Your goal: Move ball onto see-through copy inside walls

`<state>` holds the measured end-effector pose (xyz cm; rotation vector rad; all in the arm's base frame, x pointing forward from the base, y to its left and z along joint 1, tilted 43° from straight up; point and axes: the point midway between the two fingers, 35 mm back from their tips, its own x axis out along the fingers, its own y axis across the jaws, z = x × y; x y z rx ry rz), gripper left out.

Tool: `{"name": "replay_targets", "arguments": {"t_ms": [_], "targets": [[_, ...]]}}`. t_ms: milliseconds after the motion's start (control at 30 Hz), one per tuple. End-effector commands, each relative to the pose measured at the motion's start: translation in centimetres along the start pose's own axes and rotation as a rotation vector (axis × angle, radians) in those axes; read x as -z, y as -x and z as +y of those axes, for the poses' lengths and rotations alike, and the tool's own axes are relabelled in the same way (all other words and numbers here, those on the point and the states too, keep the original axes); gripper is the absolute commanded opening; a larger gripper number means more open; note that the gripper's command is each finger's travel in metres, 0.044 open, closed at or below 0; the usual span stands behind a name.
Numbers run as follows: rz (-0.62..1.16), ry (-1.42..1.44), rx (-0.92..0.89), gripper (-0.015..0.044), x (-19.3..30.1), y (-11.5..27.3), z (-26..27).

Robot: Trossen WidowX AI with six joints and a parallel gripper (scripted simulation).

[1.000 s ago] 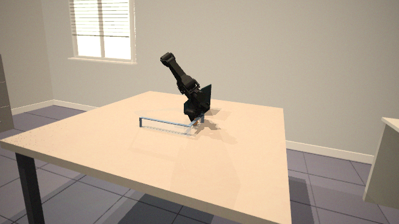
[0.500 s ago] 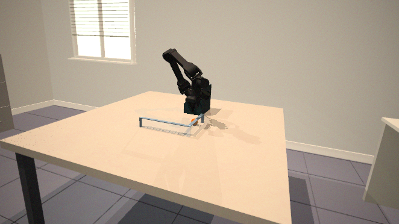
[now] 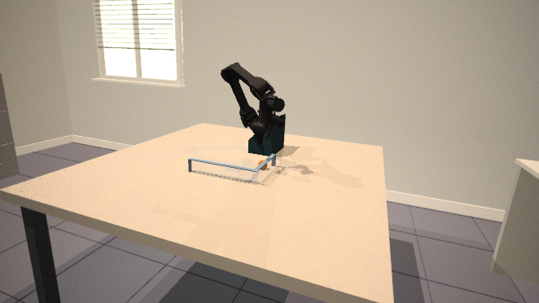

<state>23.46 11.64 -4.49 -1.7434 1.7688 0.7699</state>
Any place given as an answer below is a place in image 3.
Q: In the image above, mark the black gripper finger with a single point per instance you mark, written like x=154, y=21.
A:
x=267, y=133
x=259, y=135

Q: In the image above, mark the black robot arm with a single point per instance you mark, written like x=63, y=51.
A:
x=258, y=87

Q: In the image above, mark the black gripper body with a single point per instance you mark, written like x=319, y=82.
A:
x=262, y=122

